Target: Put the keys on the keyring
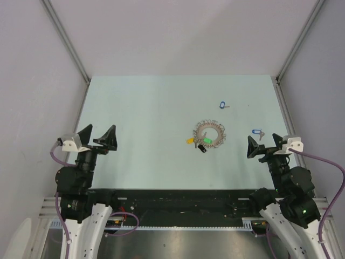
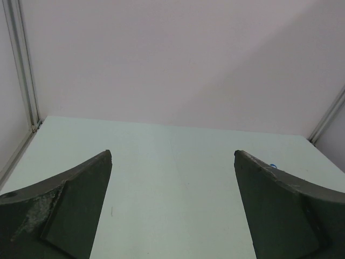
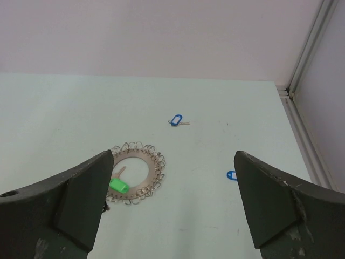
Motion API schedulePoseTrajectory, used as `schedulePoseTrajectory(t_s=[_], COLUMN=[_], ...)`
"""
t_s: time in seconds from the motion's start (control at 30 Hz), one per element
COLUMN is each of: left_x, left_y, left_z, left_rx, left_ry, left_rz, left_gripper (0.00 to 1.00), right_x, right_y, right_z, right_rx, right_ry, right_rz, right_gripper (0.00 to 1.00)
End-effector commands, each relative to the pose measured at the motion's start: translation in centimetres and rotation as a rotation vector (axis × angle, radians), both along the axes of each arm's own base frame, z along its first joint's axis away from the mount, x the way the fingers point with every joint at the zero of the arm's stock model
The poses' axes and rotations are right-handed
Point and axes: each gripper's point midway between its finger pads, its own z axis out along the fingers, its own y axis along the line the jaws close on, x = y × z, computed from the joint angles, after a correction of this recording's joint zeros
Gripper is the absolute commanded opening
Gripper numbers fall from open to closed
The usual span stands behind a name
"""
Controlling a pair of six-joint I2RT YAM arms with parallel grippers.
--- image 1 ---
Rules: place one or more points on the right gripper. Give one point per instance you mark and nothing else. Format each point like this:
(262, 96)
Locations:
(254, 148)

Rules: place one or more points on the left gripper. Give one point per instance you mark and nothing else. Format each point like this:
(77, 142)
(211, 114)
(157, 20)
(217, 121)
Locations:
(108, 140)

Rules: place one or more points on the metal disc keyring holder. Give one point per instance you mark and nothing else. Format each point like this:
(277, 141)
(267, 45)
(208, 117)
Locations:
(214, 131)

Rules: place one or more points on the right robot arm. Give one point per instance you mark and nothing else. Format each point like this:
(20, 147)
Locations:
(295, 218)

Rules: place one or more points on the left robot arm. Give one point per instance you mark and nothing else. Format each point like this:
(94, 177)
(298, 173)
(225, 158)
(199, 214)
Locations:
(83, 211)

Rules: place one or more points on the light blue tagged key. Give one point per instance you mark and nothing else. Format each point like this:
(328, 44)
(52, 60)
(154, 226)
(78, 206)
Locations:
(258, 132)

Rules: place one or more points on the green key tag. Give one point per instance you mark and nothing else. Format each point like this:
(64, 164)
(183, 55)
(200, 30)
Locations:
(207, 140)

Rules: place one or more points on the dark blue tagged key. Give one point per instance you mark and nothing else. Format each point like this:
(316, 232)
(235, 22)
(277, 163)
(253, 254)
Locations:
(223, 105)

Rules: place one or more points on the black key tag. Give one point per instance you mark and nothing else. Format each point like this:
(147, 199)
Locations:
(202, 148)

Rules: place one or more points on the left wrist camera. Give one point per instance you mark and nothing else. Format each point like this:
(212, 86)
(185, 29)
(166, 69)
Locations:
(70, 142)

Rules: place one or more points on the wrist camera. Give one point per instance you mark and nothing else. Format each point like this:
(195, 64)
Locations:
(70, 142)
(289, 145)

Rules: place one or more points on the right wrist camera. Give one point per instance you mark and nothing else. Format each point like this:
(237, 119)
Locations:
(289, 145)

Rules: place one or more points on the white slotted cable duct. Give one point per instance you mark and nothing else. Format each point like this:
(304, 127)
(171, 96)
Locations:
(55, 224)

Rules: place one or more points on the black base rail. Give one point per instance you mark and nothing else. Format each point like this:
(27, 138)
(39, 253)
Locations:
(181, 208)

